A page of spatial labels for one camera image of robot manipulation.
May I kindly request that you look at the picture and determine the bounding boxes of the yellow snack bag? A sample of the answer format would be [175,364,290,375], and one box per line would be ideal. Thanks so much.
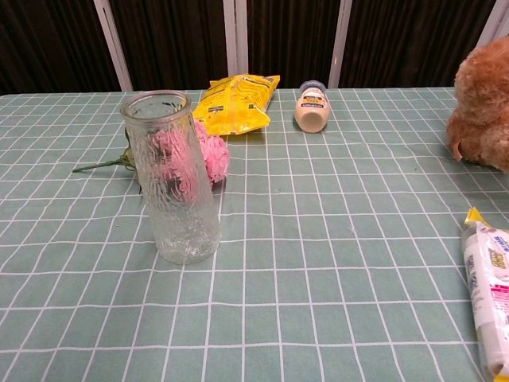
[192,73,282,139]

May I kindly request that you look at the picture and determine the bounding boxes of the brown plush toy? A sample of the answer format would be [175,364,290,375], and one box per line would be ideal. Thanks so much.
[445,36,509,173]

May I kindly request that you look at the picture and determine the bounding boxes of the white double frame post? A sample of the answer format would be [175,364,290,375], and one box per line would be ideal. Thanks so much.
[222,0,250,77]

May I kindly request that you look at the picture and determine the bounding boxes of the white slanted frame post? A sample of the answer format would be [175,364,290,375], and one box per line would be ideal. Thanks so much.
[92,0,134,92]

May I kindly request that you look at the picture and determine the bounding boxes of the transparent textured glass vase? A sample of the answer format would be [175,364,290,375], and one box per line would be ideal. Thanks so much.
[120,89,222,265]

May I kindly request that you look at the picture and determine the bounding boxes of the white wet wipes pack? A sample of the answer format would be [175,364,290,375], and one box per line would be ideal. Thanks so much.
[460,206,509,379]

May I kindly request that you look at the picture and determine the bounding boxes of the dark pleated curtain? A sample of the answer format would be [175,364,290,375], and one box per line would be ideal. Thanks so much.
[0,0,509,96]

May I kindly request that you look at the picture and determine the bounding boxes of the green checked tablecloth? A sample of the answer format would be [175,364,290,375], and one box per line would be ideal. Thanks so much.
[0,87,509,382]

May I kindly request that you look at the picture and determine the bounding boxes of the small cream drink bottle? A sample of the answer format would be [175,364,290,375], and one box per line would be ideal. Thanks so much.
[293,80,332,134]

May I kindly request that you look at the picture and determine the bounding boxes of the pink artificial flower bouquet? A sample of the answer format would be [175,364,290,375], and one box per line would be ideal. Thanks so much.
[72,119,231,196]

